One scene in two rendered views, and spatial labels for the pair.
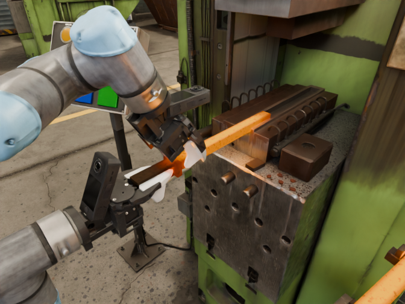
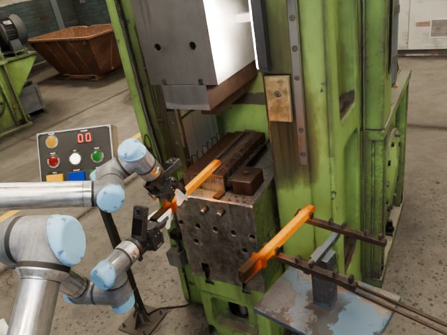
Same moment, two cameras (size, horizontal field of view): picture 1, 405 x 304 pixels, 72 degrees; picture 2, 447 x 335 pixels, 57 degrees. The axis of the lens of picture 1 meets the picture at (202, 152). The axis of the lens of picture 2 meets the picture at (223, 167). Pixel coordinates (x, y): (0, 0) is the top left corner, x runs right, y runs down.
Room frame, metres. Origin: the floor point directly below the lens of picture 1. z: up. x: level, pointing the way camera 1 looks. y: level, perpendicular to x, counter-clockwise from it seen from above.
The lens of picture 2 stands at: (-0.80, 0.11, 1.77)
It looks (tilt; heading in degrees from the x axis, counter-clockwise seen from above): 27 degrees down; 348
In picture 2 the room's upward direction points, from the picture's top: 10 degrees counter-clockwise
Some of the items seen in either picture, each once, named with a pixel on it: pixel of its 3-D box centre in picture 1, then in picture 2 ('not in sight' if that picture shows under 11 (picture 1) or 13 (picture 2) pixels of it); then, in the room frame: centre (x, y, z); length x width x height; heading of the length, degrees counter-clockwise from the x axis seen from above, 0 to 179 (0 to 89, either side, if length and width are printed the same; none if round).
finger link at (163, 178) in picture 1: (158, 189); (166, 221); (0.42, 0.09, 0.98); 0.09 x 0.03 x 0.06; 132
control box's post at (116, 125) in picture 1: (127, 177); (117, 246); (1.01, 0.35, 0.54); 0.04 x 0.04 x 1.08; 45
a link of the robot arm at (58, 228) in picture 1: (61, 234); (128, 252); (0.30, 0.23, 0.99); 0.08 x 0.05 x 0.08; 45
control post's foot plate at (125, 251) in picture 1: (140, 245); (141, 315); (1.01, 0.35, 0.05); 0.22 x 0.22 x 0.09; 45
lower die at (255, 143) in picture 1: (278, 113); (226, 157); (0.82, -0.25, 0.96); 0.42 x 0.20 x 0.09; 135
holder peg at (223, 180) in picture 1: (226, 178); (203, 210); (0.59, -0.07, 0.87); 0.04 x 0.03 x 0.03; 135
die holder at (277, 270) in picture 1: (281, 182); (246, 207); (0.79, -0.29, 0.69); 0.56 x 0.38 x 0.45; 135
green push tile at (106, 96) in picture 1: (109, 95); not in sight; (0.86, 0.31, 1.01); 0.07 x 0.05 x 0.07; 70
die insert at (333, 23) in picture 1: (309, 17); (225, 94); (0.83, -0.29, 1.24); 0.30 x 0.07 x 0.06; 135
